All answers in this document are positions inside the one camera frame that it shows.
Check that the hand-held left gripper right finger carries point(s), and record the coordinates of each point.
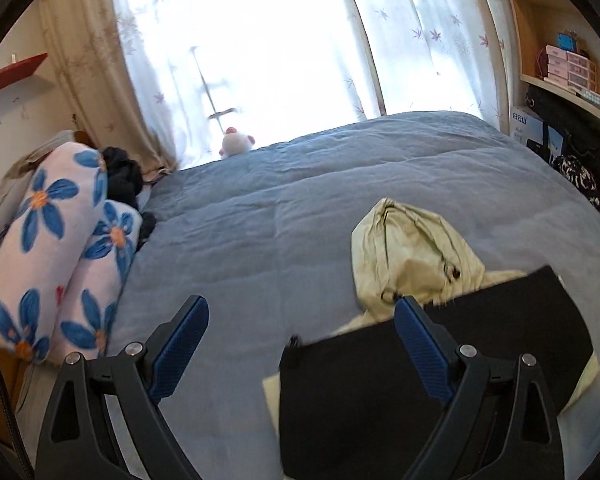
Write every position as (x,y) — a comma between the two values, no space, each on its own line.
(420,352)

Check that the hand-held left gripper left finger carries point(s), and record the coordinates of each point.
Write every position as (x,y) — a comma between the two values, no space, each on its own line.
(180,347)

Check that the yellow-green and black hooded jacket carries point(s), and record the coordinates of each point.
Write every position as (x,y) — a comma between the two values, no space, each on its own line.
(510,320)

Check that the dark clothes pile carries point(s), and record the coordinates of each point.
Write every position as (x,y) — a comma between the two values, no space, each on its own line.
(122,180)

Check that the white pillow with blue flowers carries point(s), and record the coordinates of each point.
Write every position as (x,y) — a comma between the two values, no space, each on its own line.
(97,280)
(45,240)

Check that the blue-grey bed blanket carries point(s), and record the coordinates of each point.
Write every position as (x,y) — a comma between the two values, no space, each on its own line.
(255,220)

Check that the white plush toy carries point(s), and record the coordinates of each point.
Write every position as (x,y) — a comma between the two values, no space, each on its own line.
(235,142)

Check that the black and white patterned cloth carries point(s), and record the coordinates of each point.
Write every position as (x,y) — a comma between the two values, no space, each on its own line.
(585,185)

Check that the white box with blue print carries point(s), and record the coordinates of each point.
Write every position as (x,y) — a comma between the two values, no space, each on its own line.
(527,127)

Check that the metal pole stand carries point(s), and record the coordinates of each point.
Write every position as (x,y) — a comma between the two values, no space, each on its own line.
(212,90)

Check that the beige curtain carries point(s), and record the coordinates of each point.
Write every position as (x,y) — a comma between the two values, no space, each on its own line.
(85,90)

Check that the white sheer leaf-print curtain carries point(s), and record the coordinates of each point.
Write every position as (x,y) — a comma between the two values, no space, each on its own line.
(240,50)
(430,35)

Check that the pink drawer boxes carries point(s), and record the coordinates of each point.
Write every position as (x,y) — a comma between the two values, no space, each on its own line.
(565,66)

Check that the blue box on shelf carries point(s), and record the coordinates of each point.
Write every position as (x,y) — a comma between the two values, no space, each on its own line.
(567,42)

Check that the wooden shelf unit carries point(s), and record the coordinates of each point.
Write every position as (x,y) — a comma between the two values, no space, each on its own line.
(540,25)

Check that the red wall shelf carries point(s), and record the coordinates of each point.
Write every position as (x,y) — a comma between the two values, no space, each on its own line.
(10,76)

